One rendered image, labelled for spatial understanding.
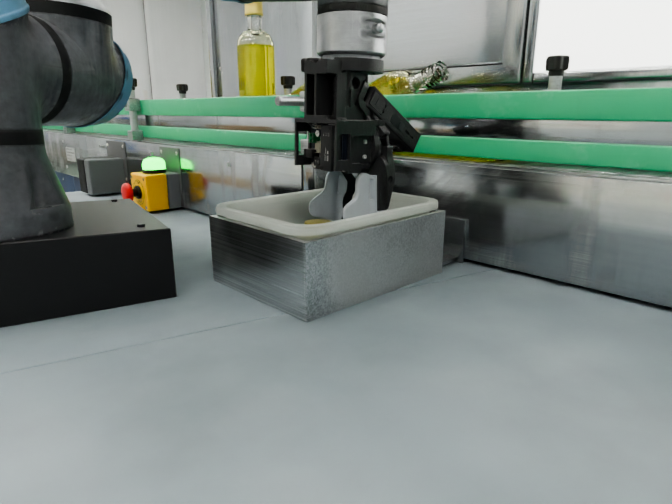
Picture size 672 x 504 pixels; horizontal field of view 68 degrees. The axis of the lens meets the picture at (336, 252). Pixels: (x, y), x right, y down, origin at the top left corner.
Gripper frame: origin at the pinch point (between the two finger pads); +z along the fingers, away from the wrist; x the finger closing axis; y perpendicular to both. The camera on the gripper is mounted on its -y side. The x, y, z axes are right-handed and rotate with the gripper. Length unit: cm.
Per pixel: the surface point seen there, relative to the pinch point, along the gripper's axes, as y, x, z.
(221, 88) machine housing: -32, -87, -20
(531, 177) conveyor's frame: -13.0, 14.6, -7.9
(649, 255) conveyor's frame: -13.5, 27.7, -1.6
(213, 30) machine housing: -31, -90, -35
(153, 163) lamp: 3, -54, -4
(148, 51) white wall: -234, -619, -81
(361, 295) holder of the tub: 7.0, 7.8, 3.8
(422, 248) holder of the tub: -3.2, 7.5, 0.5
